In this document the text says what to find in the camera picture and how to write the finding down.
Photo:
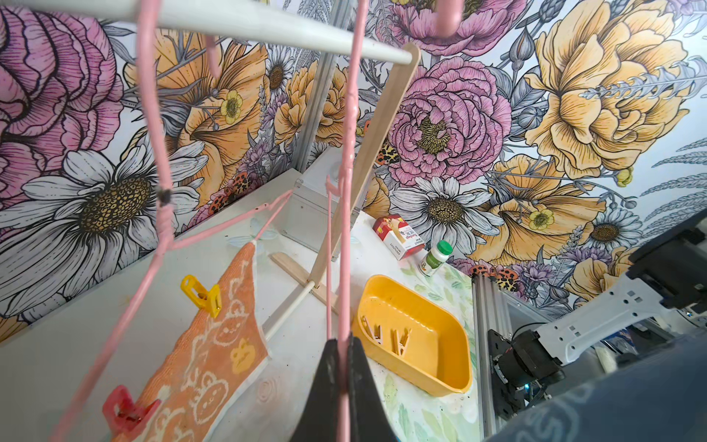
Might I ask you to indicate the aluminium front rail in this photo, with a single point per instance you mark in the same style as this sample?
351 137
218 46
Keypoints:
497 316

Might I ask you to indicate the pink hanger with blue towel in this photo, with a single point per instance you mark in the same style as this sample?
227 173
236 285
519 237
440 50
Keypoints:
448 17

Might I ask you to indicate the red white box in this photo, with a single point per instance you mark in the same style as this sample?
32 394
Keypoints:
398 236

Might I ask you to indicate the yellow plastic tray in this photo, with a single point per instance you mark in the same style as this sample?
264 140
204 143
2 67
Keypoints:
437 359

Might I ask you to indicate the orange bunny towel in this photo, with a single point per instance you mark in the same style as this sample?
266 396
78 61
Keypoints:
212 363

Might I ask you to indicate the beige clothespin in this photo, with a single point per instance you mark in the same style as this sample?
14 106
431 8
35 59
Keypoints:
400 341
372 330

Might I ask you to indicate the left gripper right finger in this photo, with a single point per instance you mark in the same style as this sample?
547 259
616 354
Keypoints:
368 418

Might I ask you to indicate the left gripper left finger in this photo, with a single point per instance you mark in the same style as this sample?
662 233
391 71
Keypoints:
319 420

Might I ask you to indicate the yellow clothespin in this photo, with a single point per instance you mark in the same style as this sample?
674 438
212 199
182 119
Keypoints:
208 300

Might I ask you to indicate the green cap bottle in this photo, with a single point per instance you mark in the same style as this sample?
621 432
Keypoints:
435 258

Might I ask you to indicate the red clothespin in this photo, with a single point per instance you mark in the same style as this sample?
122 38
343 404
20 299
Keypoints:
124 417

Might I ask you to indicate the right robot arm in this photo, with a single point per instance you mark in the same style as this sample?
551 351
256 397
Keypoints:
667 274

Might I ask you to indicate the silver metal case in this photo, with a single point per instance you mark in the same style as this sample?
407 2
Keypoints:
304 217

